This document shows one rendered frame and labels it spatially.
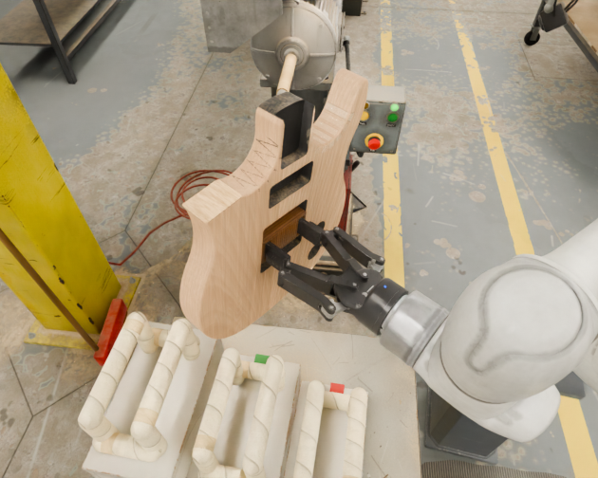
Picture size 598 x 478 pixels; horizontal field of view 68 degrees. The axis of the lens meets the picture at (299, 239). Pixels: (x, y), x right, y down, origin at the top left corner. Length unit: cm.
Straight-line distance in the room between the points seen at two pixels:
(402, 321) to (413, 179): 235
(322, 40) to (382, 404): 96
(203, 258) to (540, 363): 40
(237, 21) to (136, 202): 192
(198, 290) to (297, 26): 91
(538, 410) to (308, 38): 108
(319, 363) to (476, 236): 178
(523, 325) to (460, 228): 229
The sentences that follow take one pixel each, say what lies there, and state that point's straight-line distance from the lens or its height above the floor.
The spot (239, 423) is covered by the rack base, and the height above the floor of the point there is 102.
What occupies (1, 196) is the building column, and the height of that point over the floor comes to 91.
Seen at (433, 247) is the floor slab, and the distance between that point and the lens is 253.
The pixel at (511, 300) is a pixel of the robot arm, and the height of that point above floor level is 157.
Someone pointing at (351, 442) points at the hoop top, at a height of 105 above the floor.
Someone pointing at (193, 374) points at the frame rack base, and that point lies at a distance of 86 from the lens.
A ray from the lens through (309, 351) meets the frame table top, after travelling 105.
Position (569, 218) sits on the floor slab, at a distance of 300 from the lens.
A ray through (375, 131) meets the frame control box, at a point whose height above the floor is 101.
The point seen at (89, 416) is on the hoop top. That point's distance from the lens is 76.
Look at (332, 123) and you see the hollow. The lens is 68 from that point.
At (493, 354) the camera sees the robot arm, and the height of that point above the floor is 153.
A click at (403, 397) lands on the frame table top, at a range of 103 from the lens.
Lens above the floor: 187
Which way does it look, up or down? 49 degrees down
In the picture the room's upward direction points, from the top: straight up
